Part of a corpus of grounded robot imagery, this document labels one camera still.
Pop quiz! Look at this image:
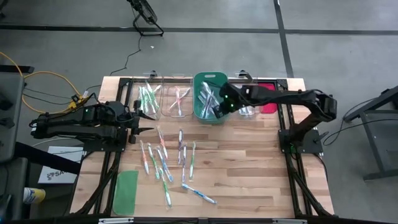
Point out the green plastic bin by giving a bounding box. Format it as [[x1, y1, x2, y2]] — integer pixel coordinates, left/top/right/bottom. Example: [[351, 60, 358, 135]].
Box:
[[193, 72, 229, 124]]

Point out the black floor cable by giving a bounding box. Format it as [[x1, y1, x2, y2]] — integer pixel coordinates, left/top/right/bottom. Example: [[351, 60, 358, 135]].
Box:
[[341, 96, 379, 121], [322, 118, 398, 147], [109, 35, 143, 77]]

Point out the yellow cable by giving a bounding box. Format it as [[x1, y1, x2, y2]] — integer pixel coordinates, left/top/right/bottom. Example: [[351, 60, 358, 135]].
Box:
[[0, 51, 91, 114]]

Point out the white cable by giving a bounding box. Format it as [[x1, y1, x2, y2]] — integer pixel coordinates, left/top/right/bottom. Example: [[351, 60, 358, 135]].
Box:
[[30, 136, 78, 147]]

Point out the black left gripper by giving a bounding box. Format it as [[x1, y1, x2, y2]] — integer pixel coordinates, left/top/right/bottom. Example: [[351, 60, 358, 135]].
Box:
[[125, 100, 156, 144]]

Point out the green toothbrush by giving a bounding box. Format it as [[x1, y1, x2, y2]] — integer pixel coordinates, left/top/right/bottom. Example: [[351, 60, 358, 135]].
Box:
[[147, 142, 160, 181], [139, 86, 147, 112], [150, 90, 160, 113], [157, 167, 173, 209], [145, 81, 156, 110], [188, 141, 197, 182]]

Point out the black floor fan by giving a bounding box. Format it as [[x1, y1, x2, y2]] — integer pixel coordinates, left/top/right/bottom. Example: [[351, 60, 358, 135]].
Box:
[[126, 0, 165, 37]]

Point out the yellow power connector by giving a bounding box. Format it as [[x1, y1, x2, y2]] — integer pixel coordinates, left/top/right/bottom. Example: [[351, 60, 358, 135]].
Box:
[[70, 91, 91, 110]]

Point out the green bin lid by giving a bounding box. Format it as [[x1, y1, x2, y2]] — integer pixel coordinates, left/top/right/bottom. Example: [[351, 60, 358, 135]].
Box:
[[112, 169, 139, 217]]

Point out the yellow spray can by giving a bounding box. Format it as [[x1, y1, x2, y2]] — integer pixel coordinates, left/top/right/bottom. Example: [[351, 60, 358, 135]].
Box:
[[22, 187, 47, 205]]

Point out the grey metal desk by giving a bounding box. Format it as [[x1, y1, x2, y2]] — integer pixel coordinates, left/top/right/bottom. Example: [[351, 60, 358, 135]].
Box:
[[343, 84, 398, 182]]

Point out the grey equipment cabinet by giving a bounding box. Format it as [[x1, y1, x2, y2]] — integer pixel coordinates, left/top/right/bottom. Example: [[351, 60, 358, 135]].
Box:
[[0, 71, 26, 163]]

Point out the orange toothbrush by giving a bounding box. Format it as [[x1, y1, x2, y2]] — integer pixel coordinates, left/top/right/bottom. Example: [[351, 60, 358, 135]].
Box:
[[175, 86, 183, 116], [139, 139, 150, 176], [169, 87, 191, 111], [156, 126, 169, 161]]

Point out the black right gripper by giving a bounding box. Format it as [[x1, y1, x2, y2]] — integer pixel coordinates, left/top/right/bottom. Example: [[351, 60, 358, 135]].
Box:
[[214, 83, 246, 119]]

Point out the white cardboard box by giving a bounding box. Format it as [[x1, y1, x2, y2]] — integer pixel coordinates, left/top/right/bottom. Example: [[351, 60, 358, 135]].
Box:
[[37, 145, 85, 185]]

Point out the clear plastic bin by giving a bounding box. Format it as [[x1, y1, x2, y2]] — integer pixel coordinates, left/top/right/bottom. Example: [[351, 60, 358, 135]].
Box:
[[132, 72, 165, 121], [227, 72, 261, 116], [161, 73, 194, 118]]

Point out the silver metal bracket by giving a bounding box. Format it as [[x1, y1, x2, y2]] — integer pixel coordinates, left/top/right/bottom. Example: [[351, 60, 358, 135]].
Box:
[[98, 217, 135, 224], [272, 218, 308, 224]]

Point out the black diagonal bar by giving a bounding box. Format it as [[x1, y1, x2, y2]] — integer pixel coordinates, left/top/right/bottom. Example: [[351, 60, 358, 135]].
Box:
[[14, 141, 82, 175]]

